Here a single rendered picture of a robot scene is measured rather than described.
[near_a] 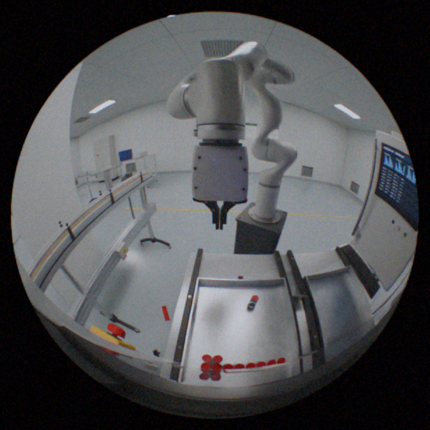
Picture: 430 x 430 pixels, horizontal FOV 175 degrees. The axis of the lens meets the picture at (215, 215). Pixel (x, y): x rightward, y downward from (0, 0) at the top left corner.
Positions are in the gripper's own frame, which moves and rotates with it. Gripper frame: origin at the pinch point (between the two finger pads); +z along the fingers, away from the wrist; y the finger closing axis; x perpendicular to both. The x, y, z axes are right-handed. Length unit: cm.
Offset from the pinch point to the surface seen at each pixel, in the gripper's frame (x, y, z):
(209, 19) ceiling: 101, -15, -185
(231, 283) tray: -2.5, 4.0, 20.7
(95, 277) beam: 3, -85, 55
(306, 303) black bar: -11.8, 26.3, 20.3
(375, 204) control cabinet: 17, 86, -1
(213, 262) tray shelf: 7.1, -1.9, 22.4
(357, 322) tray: -27, 48, 22
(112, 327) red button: -25.6, -17.8, 8.8
